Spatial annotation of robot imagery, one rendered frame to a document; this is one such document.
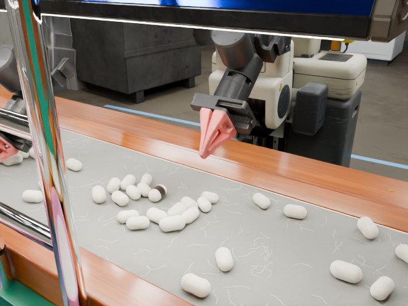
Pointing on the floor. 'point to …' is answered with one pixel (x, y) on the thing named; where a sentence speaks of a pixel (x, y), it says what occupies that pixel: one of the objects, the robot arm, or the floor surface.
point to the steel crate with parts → (133, 56)
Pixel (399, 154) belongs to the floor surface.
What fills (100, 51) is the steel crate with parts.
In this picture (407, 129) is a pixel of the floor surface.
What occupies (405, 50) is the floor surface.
